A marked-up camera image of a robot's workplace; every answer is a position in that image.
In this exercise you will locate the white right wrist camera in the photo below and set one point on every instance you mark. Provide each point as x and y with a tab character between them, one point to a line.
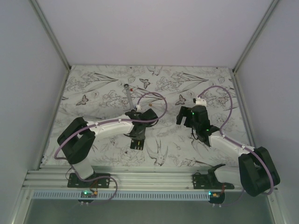
199	101

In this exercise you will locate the right controller board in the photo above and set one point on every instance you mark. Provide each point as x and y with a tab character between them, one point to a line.
216	197

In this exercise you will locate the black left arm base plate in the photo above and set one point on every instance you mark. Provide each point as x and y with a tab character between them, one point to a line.
97	180

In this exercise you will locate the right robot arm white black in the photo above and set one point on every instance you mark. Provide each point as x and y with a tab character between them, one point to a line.
255	170

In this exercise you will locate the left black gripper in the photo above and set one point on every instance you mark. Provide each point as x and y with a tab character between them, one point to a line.
133	136

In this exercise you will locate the silver combination wrench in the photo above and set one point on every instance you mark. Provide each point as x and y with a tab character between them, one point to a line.
130	101

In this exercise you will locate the controller board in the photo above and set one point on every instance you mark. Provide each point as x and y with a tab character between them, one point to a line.
88	194
216	197

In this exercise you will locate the left aluminium frame post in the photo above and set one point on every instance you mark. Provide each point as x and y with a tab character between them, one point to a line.
46	26

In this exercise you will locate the white slotted cable duct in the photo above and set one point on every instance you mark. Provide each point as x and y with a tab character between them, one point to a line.
125	195

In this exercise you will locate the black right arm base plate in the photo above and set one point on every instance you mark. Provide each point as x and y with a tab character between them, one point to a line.
208	181

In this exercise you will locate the black fuse box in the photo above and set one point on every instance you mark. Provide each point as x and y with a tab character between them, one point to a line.
134	144

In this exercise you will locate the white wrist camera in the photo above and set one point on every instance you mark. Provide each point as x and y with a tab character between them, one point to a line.
199	101
138	108

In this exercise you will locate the left controller board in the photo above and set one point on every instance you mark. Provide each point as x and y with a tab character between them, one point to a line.
88	194

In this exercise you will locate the right aluminium frame post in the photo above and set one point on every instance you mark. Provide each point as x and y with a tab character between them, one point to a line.
261	26

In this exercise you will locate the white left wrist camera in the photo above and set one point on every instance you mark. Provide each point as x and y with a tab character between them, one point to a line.
138	108

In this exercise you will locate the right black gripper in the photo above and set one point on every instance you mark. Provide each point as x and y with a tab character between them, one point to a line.
185	111

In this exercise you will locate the aluminium frame post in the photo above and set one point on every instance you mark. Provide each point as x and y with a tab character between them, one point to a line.
261	26
46	26

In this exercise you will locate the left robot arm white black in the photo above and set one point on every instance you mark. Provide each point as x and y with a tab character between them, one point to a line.
77	139

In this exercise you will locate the aluminium mounting rail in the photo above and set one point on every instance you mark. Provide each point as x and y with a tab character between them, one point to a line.
128	178

